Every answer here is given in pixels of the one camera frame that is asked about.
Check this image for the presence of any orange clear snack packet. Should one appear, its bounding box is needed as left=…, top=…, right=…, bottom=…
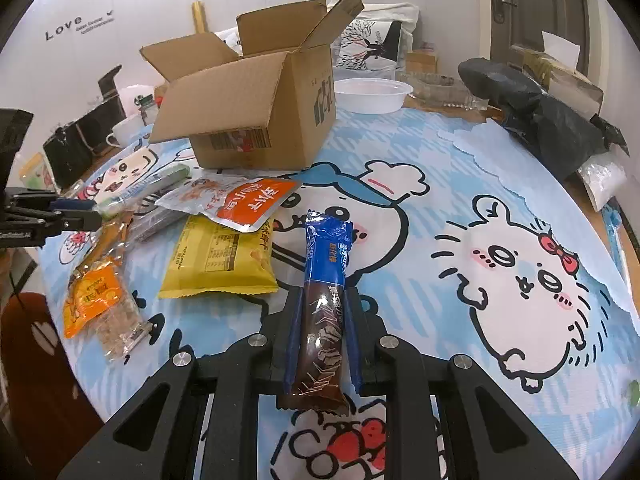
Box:
left=62, top=213, right=154, bottom=361

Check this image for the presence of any clear seaweed snack packet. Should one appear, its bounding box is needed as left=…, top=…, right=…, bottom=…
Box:
left=127, top=207, right=186, bottom=244

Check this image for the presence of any blue brown snack bar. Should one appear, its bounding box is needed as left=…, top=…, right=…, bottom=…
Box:
left=278, top=210, right=352, bottom=416

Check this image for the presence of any yellow snack bag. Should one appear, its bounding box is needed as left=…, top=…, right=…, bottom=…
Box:
left=158, top=216, right=279, bottom=298

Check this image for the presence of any orange white chicken snack packet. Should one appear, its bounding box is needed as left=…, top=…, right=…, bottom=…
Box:
left=156, top=174, right=300, bottom=234

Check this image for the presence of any small green snack packet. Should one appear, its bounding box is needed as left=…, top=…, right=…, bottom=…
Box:
left=94, top=164, right=191, bottom=220

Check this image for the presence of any white ceramic mug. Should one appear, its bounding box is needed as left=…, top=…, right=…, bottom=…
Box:
left=105, top=115, right=153, bottom=148

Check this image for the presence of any small spice bottle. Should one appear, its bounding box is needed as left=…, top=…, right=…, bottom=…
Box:
left=134, top=94, right=158, bottom=126

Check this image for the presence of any blue cartoon tablecloth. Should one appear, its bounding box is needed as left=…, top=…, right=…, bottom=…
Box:
left=62, top=108, right=639, bottom=479

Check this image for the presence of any open cardboard box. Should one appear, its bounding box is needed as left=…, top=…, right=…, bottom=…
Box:
left=140, top=0, right=363, bottom=170

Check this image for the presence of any black plastic bag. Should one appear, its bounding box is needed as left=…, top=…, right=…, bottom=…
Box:
left=458, top=58, right=628, bottom=181

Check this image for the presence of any white plastic bowl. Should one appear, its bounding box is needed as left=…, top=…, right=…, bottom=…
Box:
left=334, top=78, right=413, bottom=114

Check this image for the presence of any tissue box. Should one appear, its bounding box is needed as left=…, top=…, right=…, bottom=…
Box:
left=510, top=32, right=603, bottom=119

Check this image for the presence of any wooden side box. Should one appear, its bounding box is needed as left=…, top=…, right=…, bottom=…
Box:
left=405, top=50, right=438, bottom=74

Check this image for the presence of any white black tree cushion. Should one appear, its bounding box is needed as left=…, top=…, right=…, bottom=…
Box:
left=331, top=18, right=402, bottom=72

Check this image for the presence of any white tote bag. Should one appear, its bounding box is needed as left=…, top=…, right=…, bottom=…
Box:
left=352, top=2, right=420, bottom=67

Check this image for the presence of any dark brown door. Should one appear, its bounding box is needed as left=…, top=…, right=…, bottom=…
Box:
left=490, top=0, right=589, bottom=73

